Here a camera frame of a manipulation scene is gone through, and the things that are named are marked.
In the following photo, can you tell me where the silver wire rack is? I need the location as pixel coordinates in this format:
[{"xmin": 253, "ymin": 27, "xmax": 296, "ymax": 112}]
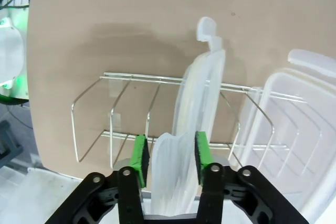
[{"xmin": 70, "ymin": 71, "xmax": 323, "ymax": 180}]

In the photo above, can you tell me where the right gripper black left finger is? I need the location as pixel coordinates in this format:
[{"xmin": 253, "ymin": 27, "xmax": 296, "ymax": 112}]
[{"xmin": 46, "ymin": 134, "xmax": 150, "ymax": 224}]

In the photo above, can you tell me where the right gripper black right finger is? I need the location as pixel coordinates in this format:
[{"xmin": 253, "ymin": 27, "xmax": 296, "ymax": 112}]
[{"xmin": 194, "ymin": 131, "xmax": 310, "ymax": 224}]

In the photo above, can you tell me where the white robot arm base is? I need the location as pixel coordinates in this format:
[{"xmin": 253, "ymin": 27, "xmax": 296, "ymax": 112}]
[{"xmin": 0, "ymin": 7, "xmax": 28, "ymax": 104}]

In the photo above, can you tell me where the translucent plastic container lid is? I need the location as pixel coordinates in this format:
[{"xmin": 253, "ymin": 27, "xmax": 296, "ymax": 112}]
[{"xmin": 151, "ymin": 16, "xmax": 226, "ymax": 217}]

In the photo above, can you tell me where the clear plastic airtight container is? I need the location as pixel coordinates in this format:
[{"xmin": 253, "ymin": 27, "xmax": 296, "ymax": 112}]
[{"xmin": 230, "ymin": 48, "xmax": 336, "ymax": 224}]

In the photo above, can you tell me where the dark grey metal frame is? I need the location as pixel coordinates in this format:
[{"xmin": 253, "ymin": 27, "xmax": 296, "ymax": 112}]
[{"xmin": 0, "ymin": 120, "xmax": 24, "ymax": 168}]

